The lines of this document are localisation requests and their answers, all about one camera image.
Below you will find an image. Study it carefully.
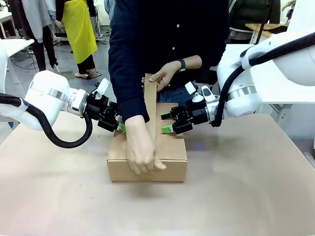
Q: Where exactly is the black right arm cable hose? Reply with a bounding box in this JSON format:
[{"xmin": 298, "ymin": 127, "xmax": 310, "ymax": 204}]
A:
[{"xmin": 211, "ymin": 31, "xmax": 315, "ymax": 128}]

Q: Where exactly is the person in dark green jacket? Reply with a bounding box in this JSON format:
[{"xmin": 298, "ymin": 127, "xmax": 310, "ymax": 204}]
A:
[{"xmin": 228, "ymin": 0, "xmax": 282, "ymax": 40}]

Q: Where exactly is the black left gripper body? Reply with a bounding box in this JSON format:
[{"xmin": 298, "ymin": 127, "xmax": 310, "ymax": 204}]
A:
[{"xmin": 87, "ymin": 93, "xmax": 111, "ymax": 121}]

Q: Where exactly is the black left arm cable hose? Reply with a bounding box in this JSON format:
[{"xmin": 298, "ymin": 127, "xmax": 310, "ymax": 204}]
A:
[{"xmin": 0, "ymin": 92, "xmax": 94, "ymax": 149}]

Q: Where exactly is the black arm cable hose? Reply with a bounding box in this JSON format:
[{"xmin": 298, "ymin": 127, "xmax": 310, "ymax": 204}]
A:
[
  {"xmin": 0, "ymin": 92, "xmax": 94, "ymax": 149},
  {"xmin": 211, "ymin": 31, "xmax": 315, "ymax": 128}
]

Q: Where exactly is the person's left hand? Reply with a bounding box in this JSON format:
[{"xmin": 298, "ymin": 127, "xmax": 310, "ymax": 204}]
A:
[{"xmin": 141, "ymin": 60, "xmax": 184, "ymax": 92}]

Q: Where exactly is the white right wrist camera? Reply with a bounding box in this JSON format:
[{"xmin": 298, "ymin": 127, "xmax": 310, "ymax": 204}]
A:
[{"xmin": 185, "ymin": 82, "xmax": 220, "ymax": 104}]

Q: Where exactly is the person in grey coat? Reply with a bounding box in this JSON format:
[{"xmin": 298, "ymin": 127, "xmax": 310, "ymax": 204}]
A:
[{"xmin": 21, "ymin": 0, "xmax": 60, "ymax": 72}]

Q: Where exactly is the person's right hand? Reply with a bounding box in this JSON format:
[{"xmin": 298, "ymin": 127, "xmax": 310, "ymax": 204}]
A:
[{"xmin": 125, "ymin": 115, "xmax": 168, "ymax": 176}]

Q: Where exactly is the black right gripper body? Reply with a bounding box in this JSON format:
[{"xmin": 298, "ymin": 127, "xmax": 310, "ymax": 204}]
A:
[{"xmin": 183, "ymin": 101, "xmax": 210, "ymax": 130}]

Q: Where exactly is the person in yellow apron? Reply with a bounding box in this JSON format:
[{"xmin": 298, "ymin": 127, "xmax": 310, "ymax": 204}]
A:
[{"xmin": 55, "ymin": 0, "xmax": 103, "ymax": 80}]

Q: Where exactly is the person's right forearm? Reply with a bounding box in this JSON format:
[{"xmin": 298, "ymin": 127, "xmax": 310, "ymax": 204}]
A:
[{"xmin": 115, "ymin": 81, "xmax": 151, "ymax": 123}]

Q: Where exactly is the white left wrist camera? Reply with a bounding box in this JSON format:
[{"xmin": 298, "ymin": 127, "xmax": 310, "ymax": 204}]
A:
[{"xmin": 94, "ymin": 78, "xmax": 111, "ymax": 100}]

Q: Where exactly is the white side table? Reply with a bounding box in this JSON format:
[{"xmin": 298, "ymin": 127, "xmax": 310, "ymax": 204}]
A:
[{"xmin": 0, "ymin": 38, "xmax": 35, "ymax": 85}]

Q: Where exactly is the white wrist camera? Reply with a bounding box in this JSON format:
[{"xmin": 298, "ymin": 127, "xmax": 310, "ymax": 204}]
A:
[
  {"xmin": 94, "ymin": 78, "xmax": 111, "ymax": 100},
  {"xmin": 185, "ymin": 82, "xmax": 220, "ymax": 104}
]

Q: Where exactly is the person in dark navy shirt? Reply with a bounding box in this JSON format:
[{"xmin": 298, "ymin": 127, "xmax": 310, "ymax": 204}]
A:
[{"xmin": 108, "ymin": 0, "xmax": 231, "ymax": 123}]

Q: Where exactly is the brown cardboard shipping box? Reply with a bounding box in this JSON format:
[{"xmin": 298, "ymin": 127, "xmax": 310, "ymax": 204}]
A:
[{"xmin": 106, "ymin": 102, "xmax": 189, "ymax": 183}]

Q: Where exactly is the person's left forearm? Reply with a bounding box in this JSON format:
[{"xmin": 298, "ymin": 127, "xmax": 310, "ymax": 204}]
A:
[{"xmin": 183, "ymin": 55, "xmax": 203, "ymax": 71}]

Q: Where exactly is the brown packing tape strip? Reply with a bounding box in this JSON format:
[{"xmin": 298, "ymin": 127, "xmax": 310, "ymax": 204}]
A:
[{"xmin": 137, "ymin": 73, "xmax": 158, "ymax": 181}]

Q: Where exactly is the wooden background table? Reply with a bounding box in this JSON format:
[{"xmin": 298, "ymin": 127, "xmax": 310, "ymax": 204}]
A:
[{"xmin": 245, "ymin": 22, "xmax": 289, "ymax": 38}]

